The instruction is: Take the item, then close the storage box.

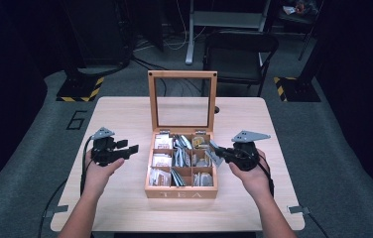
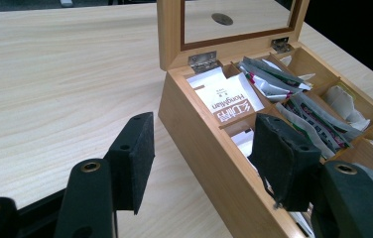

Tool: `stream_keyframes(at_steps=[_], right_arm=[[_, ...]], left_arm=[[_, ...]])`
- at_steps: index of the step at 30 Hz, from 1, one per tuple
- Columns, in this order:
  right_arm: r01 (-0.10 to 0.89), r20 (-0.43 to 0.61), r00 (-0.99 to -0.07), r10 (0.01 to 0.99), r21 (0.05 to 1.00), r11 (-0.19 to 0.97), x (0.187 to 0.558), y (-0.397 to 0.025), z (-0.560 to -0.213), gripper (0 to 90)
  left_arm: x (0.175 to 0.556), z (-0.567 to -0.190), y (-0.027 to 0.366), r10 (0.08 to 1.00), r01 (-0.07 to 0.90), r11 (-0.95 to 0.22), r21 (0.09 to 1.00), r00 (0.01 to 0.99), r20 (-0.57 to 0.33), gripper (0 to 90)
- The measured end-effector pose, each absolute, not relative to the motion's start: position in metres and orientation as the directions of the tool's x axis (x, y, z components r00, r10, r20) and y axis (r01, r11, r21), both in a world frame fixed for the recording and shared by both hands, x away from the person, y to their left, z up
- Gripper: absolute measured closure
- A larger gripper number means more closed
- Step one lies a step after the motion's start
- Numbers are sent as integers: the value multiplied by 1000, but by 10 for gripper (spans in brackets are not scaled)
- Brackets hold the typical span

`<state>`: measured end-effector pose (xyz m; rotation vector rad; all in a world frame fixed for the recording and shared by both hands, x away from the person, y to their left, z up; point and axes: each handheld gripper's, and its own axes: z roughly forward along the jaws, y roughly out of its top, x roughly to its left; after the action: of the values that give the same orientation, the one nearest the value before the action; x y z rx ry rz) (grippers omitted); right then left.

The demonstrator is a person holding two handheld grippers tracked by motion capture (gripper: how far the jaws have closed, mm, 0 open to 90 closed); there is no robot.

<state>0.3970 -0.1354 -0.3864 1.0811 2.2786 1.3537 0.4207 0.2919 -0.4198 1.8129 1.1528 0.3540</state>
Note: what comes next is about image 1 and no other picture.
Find grey tape piece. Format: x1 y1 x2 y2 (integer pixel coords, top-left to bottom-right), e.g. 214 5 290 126
288 205 311 216
44 204 69 218

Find right hand-held gripper black cable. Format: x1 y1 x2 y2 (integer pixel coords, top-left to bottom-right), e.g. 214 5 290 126
255 152 330 238

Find striped black stand base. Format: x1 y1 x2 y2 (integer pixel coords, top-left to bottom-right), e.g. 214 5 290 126
56 76 105 103
273 76 321 103

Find person's right hand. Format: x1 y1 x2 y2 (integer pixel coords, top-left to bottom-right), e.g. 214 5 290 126
228 148 273 196

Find black equipment cabinet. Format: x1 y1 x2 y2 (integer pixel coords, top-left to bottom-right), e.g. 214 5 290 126
60 0 134 67

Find grey tea bag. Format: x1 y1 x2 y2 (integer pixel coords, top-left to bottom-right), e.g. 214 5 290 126
208 139 224 168

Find black folding chair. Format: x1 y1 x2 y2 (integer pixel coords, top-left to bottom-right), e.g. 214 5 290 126
201 30 280 97

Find left hand-held gripper black cable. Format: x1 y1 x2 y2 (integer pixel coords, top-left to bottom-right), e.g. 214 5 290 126
37 135 95 238

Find white hanging cables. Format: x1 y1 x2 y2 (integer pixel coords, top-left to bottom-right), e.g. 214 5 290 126
134 0 208 53

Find wooden tea box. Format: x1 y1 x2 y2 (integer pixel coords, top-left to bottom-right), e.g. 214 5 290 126
144 69 219 200

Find dark cart with clutter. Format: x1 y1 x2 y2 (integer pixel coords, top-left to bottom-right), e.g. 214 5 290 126
270 0 324 62

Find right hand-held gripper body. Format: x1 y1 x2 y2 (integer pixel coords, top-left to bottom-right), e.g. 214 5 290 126
228 130 272 173

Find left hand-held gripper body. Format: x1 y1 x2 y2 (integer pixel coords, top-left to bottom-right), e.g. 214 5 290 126
89 127 123 168

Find person's left hand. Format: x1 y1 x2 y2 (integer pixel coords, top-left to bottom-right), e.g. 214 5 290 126
83 149 126 196

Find hand-held gripper black cable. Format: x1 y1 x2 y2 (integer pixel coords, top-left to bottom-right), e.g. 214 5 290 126
37 135 95 238
255 152 330 238

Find white desk frame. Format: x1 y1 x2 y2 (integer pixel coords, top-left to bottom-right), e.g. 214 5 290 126
185 0 272 65

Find pile of assorted tea packets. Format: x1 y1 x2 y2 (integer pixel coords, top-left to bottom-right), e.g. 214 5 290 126
149 133 214 187

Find black floor cables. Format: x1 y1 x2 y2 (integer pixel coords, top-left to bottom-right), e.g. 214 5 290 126
131 56 203 97

